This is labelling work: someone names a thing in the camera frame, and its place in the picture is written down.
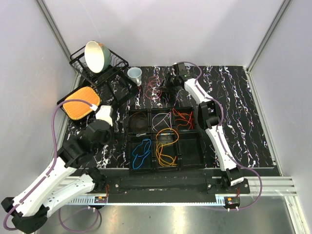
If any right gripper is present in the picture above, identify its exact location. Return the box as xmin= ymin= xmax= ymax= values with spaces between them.
xmin=157 ymin=73 xmax=178 ymax=94

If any red cable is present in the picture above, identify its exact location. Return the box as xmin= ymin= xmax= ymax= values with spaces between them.
xmin=141 ymin=76 xmax=166 ymax=99

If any white cable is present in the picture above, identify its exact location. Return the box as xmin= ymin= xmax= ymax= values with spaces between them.
xmin=151 ymin=112 xmax=172 ymax=131

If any orange cable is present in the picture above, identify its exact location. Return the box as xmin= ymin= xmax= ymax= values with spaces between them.
xmin=172 ymin=108 xmax=196 ymax=130

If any brown cable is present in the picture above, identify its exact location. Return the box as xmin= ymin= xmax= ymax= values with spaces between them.
xmin=129 ymin=111 xmax=148 ymax=132

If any blue cable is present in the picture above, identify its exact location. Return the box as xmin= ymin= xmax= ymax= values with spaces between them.
xmin=132 ymin=138 xmax=152 ymax=170

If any yellow cable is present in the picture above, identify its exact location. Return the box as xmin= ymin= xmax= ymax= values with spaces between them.
xmin=155 ymin=128 xmax=180 ymax=167

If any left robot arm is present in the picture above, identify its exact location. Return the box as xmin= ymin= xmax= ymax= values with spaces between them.
xmin=1 ymin=120 xmax=114 ymax=234

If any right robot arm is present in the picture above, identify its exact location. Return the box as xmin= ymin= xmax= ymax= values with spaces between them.
xmin=160 ymin=62 xmax=244 ymax=193

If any black bin back right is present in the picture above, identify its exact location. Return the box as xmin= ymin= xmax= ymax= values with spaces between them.
xmin=172 ymin=107 xmax=196 ymax=131

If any white mug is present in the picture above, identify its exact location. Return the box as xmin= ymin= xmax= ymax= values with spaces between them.
xmin=127 ymin=67 xmax=142 ymax=86

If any black bin back middle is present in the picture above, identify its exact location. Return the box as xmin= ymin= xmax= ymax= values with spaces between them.
xmin=151 ymin=108 xmax=173 ymax=133

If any black bin back left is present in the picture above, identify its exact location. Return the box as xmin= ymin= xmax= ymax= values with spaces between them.
xmin=127 ymin=109 xmax=150 ymax=134

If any black bin front left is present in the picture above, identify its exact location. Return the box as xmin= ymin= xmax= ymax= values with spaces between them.
xmin=127 ymin=133 xmax=154 ymax=174

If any black dish rack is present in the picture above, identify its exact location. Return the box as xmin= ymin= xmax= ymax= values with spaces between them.
xmin=69 ymin=47 xmax=138 ymax=108

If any green and white bowl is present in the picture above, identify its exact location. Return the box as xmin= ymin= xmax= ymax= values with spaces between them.
xmin=84 ymin=41 xmax=111 ymax=74

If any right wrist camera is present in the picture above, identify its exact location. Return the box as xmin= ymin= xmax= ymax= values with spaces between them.
xmin=171 ymin=63 xmax=179 ymax=77

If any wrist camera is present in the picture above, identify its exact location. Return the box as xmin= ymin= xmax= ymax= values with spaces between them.
xmin=171 ymin=63 xmax=179 ymax=77
xmin=90 ymin=104 xmax=113 ymax=126

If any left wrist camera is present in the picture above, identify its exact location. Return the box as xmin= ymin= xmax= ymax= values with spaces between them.
xmin=90 ymin=104 xmax=113 ymax=126

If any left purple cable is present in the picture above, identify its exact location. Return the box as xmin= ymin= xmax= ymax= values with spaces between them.
xmin=3 ymin=98 xmax=103 ymax=232

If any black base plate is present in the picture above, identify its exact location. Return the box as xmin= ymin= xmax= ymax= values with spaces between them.
xmin=100 ymin=169 xmax=251 ymax=195

